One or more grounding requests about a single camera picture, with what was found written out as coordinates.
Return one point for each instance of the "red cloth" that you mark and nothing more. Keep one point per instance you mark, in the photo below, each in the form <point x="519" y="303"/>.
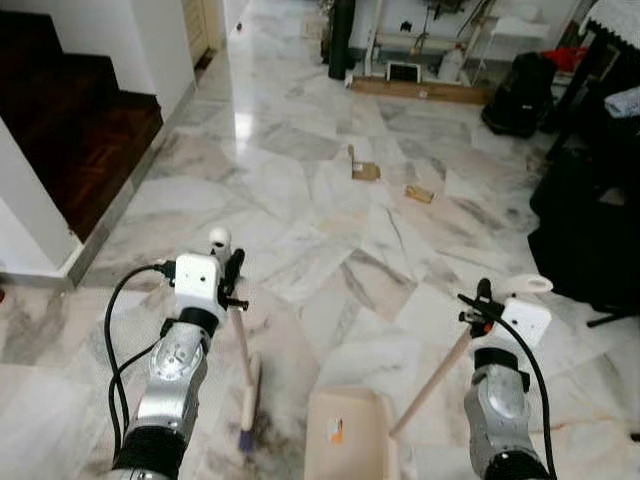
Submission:
<point x="568" y="58"/>

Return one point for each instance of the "large black bag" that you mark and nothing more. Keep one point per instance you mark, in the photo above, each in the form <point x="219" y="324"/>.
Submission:
<point x="590" y="230"/>

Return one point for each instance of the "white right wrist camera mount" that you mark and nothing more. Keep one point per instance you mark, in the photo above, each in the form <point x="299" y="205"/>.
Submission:
<point x="526" y="322"/>

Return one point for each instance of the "white lace tablecloth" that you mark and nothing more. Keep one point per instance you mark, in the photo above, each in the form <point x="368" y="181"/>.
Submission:
<point x="615" y="20"/>

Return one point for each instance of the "white plastic bottle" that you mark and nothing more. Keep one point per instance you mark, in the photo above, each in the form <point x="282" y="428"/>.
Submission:
<point x="452" y="66"/>

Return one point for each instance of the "wooden base plank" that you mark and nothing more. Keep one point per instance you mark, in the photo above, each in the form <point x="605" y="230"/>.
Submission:
<point x="420" y="91"/>

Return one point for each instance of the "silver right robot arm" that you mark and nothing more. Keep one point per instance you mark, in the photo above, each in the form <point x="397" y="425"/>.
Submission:
<point x="500" y="410"/>

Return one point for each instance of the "beige wooden door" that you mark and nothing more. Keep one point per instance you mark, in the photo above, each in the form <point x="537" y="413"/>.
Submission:
<point x="200" y="28"/>

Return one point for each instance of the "grey folded cloth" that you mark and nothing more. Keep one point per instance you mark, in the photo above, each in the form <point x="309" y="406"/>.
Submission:
<point x="624" y="103"/>

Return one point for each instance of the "cardboard box with flap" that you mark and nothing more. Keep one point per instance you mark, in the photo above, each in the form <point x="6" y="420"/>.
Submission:
<point x="366" y="171"/>

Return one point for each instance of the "cardboard piece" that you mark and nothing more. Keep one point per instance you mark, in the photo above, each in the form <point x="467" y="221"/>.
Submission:
<point x="420" y="194"/>

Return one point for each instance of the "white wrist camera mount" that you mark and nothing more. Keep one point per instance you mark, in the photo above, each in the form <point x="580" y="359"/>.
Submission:
<point x="526" y="322"/>
<point x="196" y="280"/>

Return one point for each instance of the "dark wooden staircase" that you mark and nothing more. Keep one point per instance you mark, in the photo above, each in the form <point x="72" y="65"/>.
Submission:
<point x="80" y="140"/>

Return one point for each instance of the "black backpack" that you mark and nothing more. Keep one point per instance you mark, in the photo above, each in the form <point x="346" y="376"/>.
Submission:
<point x="520" y="95"/>

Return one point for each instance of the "small white framed screen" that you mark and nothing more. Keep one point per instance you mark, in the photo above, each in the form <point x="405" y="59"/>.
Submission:
<point x="404" y="73"/>

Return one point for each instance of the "wooden broom with white knob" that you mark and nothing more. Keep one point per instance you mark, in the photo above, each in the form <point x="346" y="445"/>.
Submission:
<point x="250" y="400"/>

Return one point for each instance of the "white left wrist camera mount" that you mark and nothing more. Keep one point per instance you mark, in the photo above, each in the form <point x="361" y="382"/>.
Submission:
<point x="196" y="280"/>

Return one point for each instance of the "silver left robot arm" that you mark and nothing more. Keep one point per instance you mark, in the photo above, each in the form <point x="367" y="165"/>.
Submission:
<point x="175" y="370"/>

